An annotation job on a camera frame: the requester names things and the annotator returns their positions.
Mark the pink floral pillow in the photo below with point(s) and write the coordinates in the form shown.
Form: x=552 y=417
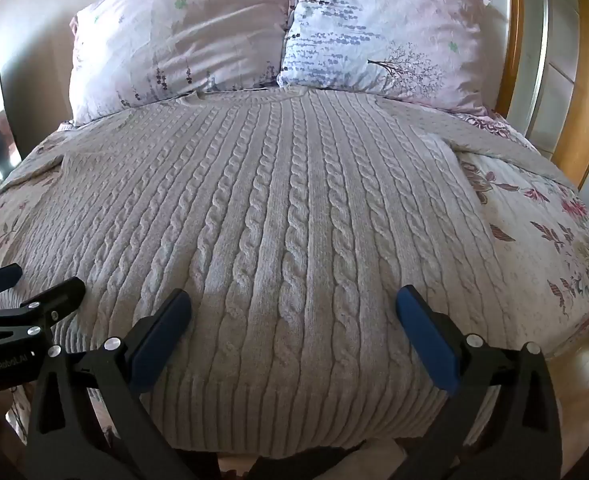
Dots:
x=184 y=35

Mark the tree print pillow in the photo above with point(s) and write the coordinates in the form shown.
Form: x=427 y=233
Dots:
x=384 y=30

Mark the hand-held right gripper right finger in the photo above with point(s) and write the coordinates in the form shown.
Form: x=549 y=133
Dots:
x=427 y=342

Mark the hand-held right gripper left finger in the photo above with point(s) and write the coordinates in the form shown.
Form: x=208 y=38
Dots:
x=160 y=342

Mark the floral bedspread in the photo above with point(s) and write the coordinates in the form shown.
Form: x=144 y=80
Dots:
x=529 y=220

